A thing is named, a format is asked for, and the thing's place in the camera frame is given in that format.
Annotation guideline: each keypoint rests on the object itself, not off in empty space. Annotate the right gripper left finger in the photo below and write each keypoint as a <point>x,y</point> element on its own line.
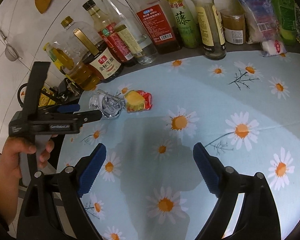
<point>73,183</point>

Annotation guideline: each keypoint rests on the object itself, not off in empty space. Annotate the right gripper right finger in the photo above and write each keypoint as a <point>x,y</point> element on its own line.
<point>225,183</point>

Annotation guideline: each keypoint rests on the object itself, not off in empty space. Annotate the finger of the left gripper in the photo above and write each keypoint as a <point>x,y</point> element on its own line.
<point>68,108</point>
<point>89,116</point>

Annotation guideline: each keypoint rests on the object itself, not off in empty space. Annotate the silver foil bag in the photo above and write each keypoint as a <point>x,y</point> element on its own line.
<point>109,105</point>

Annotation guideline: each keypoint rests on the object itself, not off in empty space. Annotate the person's left hand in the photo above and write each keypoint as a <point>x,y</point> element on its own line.
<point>9,161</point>

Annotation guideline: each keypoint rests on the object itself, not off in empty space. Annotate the yellow box carton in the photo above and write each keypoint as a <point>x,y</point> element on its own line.
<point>45,100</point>

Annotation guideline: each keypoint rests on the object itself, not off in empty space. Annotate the black curved faucet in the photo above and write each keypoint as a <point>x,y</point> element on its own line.
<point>21,94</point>

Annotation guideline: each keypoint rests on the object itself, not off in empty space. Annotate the small green yellow bottle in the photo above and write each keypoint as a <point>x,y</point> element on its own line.
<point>53,57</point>

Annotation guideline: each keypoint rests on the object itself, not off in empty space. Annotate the large cooking oil jug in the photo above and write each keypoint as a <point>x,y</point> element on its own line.
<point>74,56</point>

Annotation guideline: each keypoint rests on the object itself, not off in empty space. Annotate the dark soy sauce jug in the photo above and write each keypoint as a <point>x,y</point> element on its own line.
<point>99,57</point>

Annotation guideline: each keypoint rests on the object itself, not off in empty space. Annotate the orange red snack packet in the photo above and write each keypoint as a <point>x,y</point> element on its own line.
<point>137,101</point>

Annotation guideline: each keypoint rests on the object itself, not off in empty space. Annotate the hanging metal strainer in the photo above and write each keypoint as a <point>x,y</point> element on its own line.
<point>10,52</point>

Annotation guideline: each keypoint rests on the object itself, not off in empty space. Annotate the daisy print blue tablecloth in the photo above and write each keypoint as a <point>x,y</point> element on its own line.
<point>244,109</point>

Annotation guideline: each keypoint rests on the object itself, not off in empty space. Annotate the red label vinegar bottle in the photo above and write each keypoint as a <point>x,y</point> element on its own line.
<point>105,28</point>

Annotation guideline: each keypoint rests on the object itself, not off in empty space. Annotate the clear yellow cap bottle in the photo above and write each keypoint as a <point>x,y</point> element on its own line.
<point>131,31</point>

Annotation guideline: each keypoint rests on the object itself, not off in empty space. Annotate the red label gold cap bottle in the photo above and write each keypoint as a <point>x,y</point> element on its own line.
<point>159,24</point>

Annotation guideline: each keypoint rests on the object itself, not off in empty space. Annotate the green label oil bottle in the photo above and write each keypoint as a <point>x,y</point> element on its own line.
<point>185,22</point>

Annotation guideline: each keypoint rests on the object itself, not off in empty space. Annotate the small white red packet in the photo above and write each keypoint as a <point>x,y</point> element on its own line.
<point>272,48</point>

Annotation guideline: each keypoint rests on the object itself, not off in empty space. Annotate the small brown sauce jar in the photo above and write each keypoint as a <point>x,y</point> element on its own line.
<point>234,26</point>

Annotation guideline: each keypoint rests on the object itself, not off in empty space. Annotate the slim gold cap bottle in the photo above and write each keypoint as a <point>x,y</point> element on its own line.
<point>211,29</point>

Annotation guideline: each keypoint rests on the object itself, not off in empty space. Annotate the blue plastic food bag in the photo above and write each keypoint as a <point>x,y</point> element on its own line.
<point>261,20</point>

